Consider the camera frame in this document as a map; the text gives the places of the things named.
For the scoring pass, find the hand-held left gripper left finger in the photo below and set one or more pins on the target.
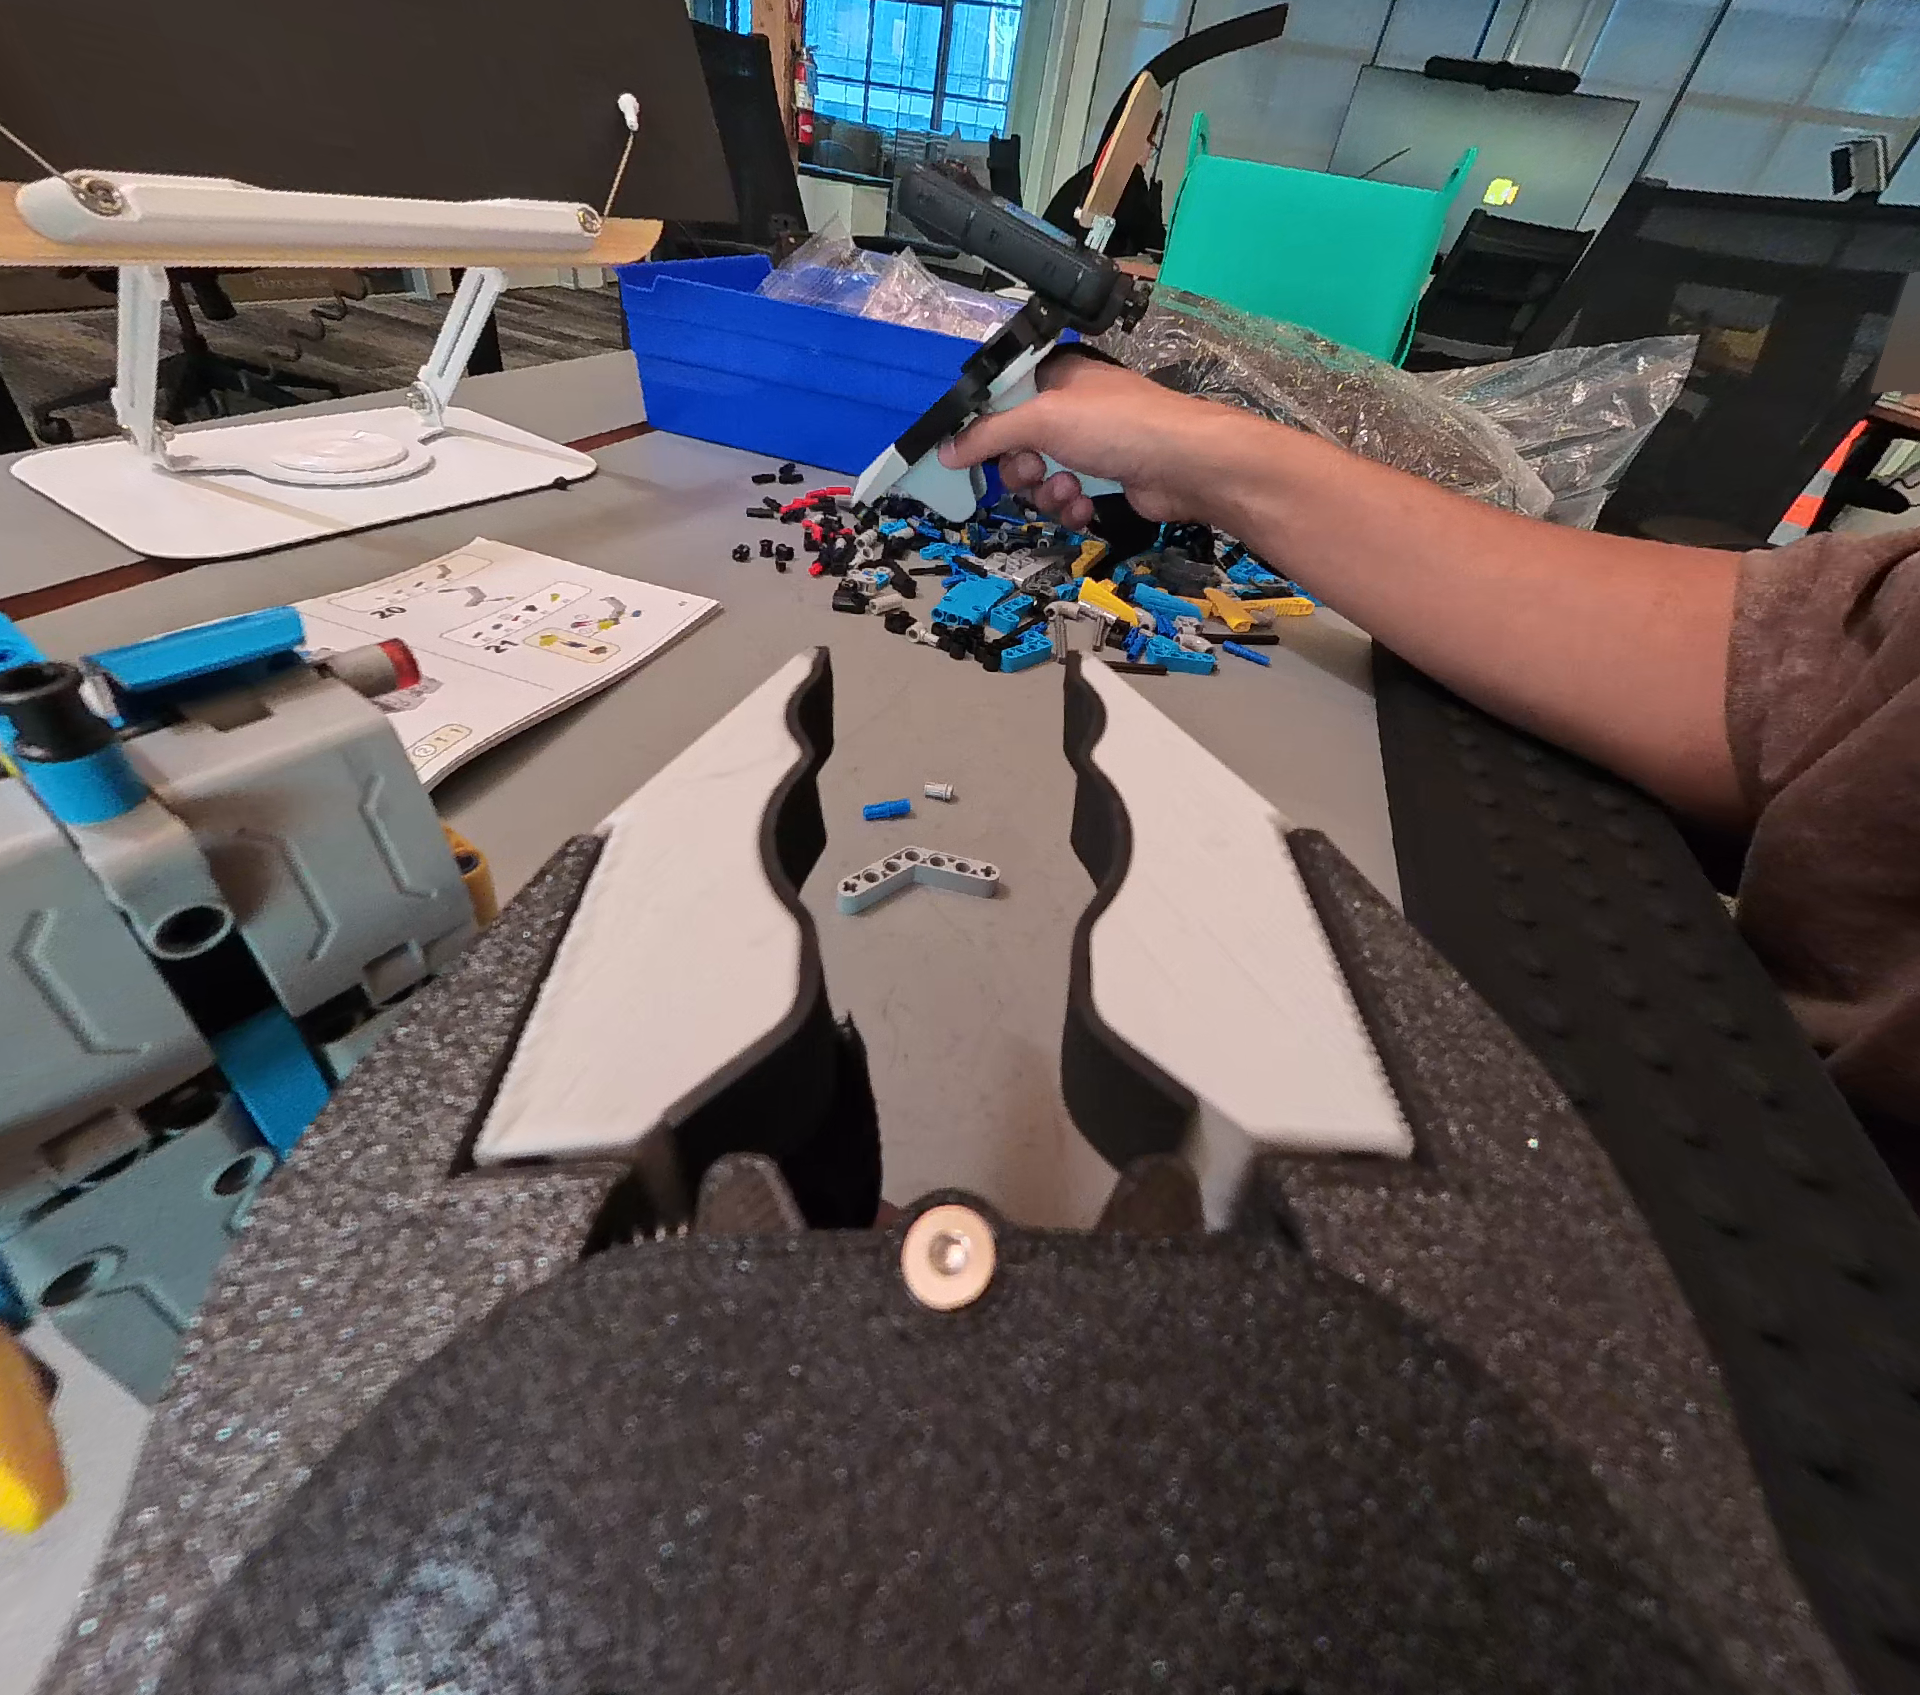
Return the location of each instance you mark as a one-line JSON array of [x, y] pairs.
[[659, 959]]

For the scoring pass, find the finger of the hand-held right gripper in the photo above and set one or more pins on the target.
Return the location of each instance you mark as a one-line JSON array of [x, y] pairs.
[[909, 471]]

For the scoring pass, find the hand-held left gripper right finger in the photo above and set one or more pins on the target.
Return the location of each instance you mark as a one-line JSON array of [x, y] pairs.
[[1230, 959]]

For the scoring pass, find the pile of small brick pieces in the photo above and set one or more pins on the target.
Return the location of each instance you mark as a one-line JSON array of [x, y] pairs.
[[990, 617]]

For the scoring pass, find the grey angled beam piece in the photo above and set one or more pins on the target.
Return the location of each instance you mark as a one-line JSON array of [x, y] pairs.
[[883, 880]]

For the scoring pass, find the blue grey brick robot model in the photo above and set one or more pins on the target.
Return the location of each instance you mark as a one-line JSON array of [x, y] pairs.
[[227, 855]]

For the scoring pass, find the person's right forearm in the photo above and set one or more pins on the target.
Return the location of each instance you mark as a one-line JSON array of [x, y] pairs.
[[1501, 617]]

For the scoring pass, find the grey desk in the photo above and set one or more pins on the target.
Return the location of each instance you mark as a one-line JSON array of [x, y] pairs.
[[930, 735]]

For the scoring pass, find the person's right hand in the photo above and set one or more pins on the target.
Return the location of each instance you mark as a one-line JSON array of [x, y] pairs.
[[1108, 433]]

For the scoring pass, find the clear bags in bin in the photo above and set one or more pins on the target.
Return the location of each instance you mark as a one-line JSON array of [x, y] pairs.
[[883, 283]]

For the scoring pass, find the blue plastic bin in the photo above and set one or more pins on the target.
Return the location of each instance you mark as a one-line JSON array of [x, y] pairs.
[[751, 378]]

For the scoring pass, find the teal plastic folder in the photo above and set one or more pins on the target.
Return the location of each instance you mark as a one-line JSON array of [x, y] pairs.
[[1304, 240]]

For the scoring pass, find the red fire extinguisher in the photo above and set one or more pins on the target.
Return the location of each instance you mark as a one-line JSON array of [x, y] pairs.
[[803, 97]]

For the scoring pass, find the open instruction booklet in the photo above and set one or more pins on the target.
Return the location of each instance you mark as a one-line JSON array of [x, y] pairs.
[[508, 640]]

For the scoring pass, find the large paned window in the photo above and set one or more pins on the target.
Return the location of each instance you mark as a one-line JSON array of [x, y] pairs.
[[914, 0]]

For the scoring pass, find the black perforated foam mat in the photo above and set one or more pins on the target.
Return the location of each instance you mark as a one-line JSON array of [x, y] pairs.
[[1620, 1128]]

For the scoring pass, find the clear plastic bag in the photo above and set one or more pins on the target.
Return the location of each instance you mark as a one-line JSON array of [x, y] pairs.
[[1501, 422]]

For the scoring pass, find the whiteboard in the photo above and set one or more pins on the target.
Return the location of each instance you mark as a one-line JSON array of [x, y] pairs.
[[1484, 145]]

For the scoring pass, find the white folding book stand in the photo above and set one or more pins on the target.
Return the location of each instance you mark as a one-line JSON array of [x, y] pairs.
[[301, 471]]

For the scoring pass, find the brown shirt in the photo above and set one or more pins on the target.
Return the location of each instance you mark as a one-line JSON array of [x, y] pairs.
[[1847, 827]]

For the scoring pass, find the black mesh chair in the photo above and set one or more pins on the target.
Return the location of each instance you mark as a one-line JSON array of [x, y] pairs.
[[1711, 303]]

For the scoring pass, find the orange traffic cone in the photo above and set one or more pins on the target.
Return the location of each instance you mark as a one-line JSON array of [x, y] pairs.
[[1822, 480]]

